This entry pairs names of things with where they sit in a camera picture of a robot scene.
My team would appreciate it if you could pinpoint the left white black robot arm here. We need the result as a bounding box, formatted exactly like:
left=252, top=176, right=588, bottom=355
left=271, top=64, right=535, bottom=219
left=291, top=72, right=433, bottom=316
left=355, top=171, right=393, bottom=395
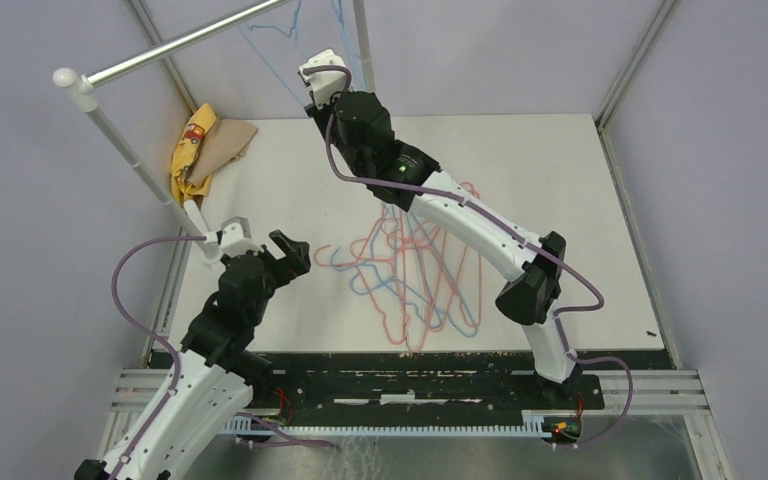
left=74, top=227, right=311, bottom=479

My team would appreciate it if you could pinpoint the rear white rack post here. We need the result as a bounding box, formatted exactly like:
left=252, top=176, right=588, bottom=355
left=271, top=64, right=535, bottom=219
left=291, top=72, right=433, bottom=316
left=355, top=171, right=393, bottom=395
left=352, top=0, right=376, bottom=92

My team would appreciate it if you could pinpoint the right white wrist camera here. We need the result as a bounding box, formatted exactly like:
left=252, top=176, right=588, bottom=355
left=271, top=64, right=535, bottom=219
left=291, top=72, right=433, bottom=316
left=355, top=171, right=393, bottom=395
left=298, top=48, right=352, bottom=109

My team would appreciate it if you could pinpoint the beige cloth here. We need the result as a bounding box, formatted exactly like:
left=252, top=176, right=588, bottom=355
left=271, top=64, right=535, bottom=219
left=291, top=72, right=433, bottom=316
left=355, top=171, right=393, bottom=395
left=186, top=119, right=258, bottom=186

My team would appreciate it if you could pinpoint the silver horizontal rack rod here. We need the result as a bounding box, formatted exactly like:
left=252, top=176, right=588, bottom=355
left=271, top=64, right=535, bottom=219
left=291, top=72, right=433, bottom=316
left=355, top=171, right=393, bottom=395
left=84, top=0, right=289, bottom=89

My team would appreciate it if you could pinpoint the yellow patterned cloth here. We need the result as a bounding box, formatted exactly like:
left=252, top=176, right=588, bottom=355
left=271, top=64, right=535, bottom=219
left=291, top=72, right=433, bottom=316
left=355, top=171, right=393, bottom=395
left=170, top=103, right=217, bottom=206

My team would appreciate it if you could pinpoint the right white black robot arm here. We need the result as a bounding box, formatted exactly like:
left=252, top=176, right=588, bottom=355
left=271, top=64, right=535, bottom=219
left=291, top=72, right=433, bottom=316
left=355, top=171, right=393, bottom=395
left=305, top=91, right=578, bottom=408

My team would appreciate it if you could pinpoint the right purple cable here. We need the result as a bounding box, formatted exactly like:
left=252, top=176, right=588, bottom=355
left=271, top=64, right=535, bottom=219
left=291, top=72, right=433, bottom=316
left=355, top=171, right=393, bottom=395
left=301, top=63, right=636, bottom=449

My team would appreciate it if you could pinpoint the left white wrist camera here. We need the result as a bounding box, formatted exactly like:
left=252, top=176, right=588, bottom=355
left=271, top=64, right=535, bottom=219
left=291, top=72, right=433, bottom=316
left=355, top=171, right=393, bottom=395
left=217, top=216, right=260, bottom=257

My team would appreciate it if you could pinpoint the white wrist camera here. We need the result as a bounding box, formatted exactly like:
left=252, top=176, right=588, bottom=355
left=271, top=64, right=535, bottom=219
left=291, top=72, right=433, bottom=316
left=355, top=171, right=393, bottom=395
left=217, top=216, right=260, bottom=257
left=298, top=48, right=352, bottom=109

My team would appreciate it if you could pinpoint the white rack post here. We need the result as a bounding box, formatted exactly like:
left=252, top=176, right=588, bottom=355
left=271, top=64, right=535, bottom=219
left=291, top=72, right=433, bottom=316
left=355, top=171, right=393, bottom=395
left=352, top=0, right=376, bottom=92
left=52, top=68, right=222, bottom=265

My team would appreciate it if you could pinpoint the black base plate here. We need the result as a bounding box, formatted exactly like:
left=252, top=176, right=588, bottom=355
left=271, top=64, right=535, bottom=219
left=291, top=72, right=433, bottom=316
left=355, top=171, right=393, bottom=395
left=148, top=349, right=605, bottom=428

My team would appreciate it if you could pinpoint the left white rack post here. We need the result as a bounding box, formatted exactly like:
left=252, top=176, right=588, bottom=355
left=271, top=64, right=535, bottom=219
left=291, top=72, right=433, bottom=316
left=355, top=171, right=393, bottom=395
left=52, top=68, right=222, bottom=265

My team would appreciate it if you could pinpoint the blue wire hanger on table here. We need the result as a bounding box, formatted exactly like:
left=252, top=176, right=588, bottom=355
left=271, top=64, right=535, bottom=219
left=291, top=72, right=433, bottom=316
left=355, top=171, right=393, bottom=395
left=314, top=205, right=484, bottom=353

